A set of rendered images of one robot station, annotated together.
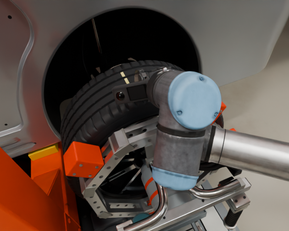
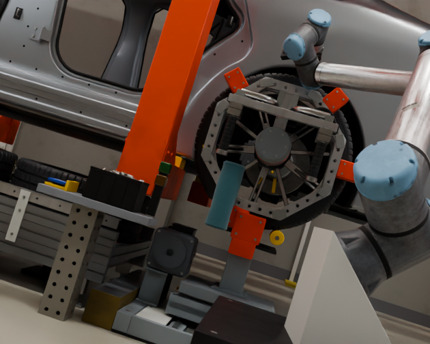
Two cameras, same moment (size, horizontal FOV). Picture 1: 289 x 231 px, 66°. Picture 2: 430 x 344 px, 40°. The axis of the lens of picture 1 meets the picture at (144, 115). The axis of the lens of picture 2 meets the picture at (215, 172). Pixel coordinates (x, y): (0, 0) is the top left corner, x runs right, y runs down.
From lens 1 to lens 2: 2.26 m
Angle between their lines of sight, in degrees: 52
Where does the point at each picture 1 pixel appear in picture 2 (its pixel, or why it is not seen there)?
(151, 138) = (287, 85)
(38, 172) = not seen: hidden behind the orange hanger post
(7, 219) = (189, 56)
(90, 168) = (239, 80)
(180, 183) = (295, 37)
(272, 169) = (345, 69)
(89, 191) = (222, 104)
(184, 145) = (306, 26)
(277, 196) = not seen: outside the picture
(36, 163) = not seen: hidden behind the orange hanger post
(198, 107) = (319, 16)
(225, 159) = (324, 67)
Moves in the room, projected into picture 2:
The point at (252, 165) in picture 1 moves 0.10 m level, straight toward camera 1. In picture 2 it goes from (336, 69) to (315, 59)
